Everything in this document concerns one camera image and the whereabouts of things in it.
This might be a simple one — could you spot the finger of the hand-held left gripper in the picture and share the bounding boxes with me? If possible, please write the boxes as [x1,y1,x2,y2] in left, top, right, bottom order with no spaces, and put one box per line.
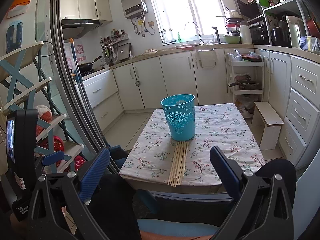
[41,151,65,166]

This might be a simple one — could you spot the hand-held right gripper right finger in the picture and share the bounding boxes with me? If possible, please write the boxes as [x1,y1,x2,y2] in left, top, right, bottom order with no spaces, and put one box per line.
[209,145,294,240]

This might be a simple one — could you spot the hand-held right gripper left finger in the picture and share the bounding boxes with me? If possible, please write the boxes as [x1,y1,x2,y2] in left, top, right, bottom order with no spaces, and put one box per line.
[25,148,110,240]

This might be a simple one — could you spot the bundle of bamboo chopsticks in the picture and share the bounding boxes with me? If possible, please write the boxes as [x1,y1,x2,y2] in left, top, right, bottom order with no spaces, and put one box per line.
[167,141,190,187]

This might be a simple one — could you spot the teal perforated plastic basket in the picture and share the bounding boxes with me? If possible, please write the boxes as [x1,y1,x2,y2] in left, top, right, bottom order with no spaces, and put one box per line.
[160,94,196,142]

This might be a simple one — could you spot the red floral slipper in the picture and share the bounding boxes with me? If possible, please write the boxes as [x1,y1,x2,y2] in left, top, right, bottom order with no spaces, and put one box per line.
[72,155,87,172]
[43,136,65,167]

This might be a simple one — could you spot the red white plush toy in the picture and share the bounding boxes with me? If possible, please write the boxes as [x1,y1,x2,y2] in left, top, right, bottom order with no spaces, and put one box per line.
[35,105,53,136]

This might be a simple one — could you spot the floral tablecloth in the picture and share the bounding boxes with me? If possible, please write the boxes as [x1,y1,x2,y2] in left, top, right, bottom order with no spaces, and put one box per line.
[119,103,266,187]

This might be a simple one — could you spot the small low table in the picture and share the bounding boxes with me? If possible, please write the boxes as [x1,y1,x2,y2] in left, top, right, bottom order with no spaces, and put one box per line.
[119,103,266,214]

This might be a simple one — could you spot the white wooden stool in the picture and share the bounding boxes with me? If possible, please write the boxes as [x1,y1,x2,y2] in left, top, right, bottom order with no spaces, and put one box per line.
[251,101,285,150]

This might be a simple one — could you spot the blue seat cushion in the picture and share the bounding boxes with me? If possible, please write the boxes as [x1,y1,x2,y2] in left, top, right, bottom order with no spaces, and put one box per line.
[137,219,218,235]

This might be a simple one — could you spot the blue and white shelf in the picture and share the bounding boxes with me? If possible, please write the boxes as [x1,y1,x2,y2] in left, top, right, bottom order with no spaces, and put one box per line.
[0,41,84,173]

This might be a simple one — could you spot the white storage trolley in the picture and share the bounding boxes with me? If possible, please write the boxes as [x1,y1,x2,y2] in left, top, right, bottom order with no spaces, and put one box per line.
[226,52,265,118]

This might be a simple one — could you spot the dark pot with lid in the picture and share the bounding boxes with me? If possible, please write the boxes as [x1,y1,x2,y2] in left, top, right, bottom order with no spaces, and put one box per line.
[228,79,261,91]

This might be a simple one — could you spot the black frying pan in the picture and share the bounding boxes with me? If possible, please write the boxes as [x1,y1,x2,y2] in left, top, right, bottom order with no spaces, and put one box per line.
[78,56,103,72]

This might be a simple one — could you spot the cream kitchen base cabinets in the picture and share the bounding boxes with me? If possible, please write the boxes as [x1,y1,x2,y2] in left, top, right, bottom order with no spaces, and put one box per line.
[81,45,320,173]

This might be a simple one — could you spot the white hanging bag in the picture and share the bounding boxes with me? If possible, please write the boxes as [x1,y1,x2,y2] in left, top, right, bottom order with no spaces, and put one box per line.
[196,49,217,69]

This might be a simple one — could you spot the range hood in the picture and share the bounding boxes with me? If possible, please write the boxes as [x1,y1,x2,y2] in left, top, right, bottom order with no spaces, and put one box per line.
[61,19,105,39]

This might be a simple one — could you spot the green basin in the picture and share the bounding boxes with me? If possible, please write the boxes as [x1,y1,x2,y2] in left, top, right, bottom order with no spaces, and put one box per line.
[222,35,241,44]

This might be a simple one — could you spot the chrome sink faucet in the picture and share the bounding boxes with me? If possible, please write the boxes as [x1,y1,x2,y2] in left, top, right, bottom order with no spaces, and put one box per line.
[184,21,204,46]

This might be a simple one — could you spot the white thermos jug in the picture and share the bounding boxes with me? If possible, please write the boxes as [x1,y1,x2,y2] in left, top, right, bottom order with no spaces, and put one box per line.
[239,21,253,44]

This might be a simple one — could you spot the black countertop cooker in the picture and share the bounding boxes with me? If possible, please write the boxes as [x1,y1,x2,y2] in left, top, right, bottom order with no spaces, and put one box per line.
[250,23,269,45]

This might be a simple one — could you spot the orange paper sheet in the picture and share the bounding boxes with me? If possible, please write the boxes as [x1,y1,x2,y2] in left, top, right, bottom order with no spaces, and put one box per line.
[6,0,34,18]

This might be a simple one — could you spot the black kettle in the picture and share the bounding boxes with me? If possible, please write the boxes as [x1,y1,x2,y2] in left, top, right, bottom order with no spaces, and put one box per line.
[271,26,292,47]

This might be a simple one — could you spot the cream upper kitchen cabinets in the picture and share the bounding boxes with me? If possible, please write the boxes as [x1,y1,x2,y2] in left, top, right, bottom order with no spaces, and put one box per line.
[60,0,113,22]

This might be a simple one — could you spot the white electric kettle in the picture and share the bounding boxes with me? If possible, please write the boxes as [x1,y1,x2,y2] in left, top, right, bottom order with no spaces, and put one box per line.
[285,16,307,48]

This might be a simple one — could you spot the black microwave oven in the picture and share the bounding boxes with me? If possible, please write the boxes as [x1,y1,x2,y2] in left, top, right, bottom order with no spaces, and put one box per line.
[234,0,263,19]

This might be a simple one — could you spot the kitchen window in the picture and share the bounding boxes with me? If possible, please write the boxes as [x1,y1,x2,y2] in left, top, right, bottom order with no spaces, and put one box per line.
[146,0,234,46]

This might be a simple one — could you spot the white countertop rack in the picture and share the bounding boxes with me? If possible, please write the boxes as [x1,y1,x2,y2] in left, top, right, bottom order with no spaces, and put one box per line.
[262,0,310,48]

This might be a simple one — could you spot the mop with blue handle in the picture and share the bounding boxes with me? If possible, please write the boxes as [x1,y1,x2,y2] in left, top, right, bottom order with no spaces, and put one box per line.
[69,38,87,105]

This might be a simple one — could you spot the blue wall holder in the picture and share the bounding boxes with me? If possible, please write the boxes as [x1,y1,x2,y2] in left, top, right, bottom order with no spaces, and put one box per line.
[6,21,23,53]

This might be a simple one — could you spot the wall utensil rack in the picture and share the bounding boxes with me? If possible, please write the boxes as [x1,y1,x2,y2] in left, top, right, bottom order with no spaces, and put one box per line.
[100,34,129,64]

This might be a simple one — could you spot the wall water heater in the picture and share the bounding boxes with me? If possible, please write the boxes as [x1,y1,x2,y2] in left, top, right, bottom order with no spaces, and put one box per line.
[119,0,148,19]

